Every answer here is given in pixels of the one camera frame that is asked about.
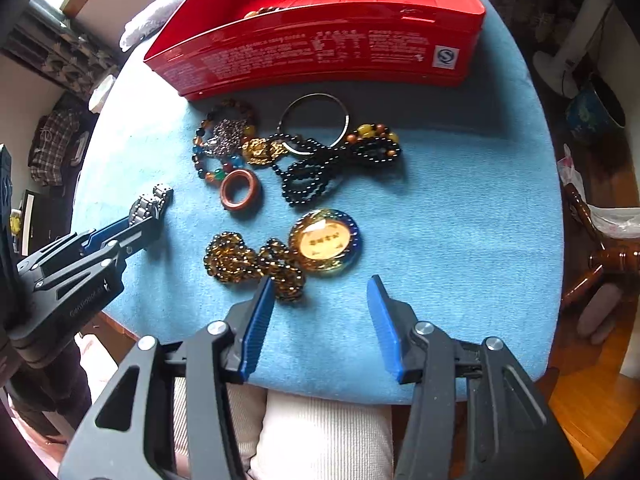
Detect multicolour bead bracelet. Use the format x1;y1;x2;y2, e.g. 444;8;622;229
192;98;260;184

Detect plaid cloth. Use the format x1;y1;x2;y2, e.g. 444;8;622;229
27;108;80;188

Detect gold filigree pendant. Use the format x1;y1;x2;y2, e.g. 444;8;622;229
242;138;288;166

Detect black bead necklace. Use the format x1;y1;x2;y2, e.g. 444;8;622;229
269;121;404;207

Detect white waste bin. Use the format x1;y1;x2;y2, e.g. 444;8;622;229
88;75;116;114

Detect silver wire hoop bangle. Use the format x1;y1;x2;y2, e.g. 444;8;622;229
276;92;350;157

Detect blue patterned pot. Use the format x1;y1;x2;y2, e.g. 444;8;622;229
565;73;626;142

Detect white folded towel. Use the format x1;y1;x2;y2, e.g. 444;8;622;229
118;0;186;53

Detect person's legs white trousers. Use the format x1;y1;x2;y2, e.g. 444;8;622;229
60;330;394;479

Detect red tin box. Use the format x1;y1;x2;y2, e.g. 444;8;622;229
144;0;486;100

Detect plastic bag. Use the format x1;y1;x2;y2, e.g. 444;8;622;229
556;143;639;240

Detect brown wooden ring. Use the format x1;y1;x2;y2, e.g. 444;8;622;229
219;168;263;213

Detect silver chain necklace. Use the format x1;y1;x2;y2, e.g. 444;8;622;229
204;118;250;158

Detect white standing fan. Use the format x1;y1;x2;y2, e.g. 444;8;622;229
533;0;613;99

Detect amber bead necklace with pendant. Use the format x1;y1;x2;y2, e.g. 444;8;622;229
202;207;362;304

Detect blue table cloth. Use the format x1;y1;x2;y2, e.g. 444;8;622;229
72;9;564;404

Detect wooden chair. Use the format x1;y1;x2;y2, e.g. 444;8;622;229
561;183;639;310

